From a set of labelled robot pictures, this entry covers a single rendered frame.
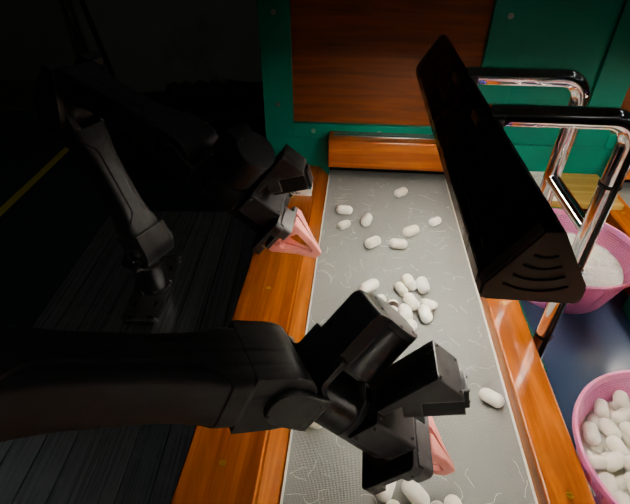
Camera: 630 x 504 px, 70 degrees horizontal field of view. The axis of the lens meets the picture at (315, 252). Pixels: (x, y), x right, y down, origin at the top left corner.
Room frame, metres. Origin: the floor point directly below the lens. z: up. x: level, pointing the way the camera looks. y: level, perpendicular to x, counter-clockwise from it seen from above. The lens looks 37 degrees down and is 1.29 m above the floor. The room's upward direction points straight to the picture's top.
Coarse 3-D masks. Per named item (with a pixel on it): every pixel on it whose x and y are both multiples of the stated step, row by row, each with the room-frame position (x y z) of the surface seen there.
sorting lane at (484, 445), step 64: (384, 192) 0.97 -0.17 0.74; (448, 192) 0.97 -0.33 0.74; (320, 256) 0.71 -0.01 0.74; (384, 256) 0.71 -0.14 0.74; (448, 256) 0.71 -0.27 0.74; (320, 320) 0.54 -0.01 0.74; (448, 320) 0.54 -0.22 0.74; (320, 448) 0.31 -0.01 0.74; (448, 448) 0.31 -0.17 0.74; (512, 448) 0.31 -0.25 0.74
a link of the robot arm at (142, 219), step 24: (72, 120) 0.69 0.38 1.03; (96, 120) 0.74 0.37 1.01; (72, 144) 0.70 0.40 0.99; (96, 144) 0.70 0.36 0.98; (96, 168) 0.69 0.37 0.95; (120, 168) 0.71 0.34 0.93; (120, 192) 0.68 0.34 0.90; (120, 216) 0.67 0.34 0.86; (144, 216) 0.69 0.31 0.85; (120, 240) 0.67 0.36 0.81; (144, 240) 0.66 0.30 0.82; (168, 240) 0.69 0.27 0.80; (144, 264) 0.65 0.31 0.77
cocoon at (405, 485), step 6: (402, 486) 0.26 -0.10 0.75; (408, 486) 0.25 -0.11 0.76; (414, 486) 0.25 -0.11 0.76; (420, 486) 0.25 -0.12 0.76; (408, 492) 0.25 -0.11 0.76; (414, 492) 0.25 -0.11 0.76; (420, 492) 0.25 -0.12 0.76; (426, 492) 0.25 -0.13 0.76; (408, 498) 0.24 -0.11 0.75; (414, 498) 0.24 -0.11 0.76; (420, 498) 0.24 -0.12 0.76; (426, 498) 0.24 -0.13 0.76
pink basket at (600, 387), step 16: (592, 384) 0.39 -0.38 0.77; (608, 384) 0.40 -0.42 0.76; (624, 384) 0.40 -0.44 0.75; (576, 400) 0.36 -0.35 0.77; (592, 400) 0.38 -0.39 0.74; (608, 400) 0.39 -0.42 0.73; (576, 416) 0.34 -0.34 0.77; (576, 432) 0.32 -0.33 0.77; (576, 448) 0.32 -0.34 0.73; (592, 480) 0.27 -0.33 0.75; (608, 496) 0.24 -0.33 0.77
